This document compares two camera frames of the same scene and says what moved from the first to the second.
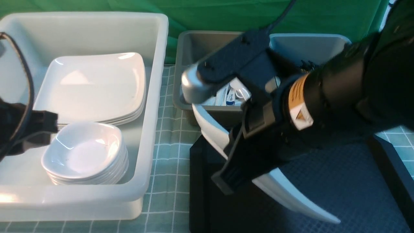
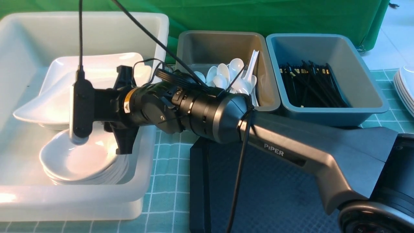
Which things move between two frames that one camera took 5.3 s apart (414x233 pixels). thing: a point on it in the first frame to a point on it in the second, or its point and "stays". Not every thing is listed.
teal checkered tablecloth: [167, 209] stays
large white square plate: [274, 182] to [53, 106]
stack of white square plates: [109, 88] stays
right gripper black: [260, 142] to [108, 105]
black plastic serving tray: [358, 182] stays
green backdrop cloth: [354, 18] stays
